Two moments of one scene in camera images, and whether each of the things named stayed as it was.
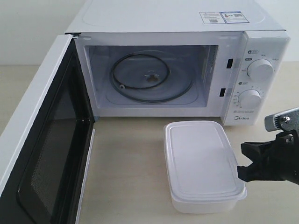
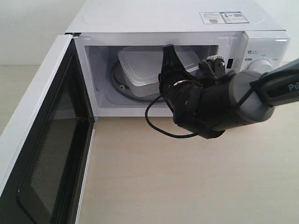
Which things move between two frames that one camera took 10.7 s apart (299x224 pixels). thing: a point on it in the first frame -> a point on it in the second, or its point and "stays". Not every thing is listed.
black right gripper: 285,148 -> 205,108
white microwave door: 46,150 stays
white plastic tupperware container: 202,168 -> 141,68
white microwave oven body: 226,60 stays
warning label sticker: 223,17 stays
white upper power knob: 260,68 stays
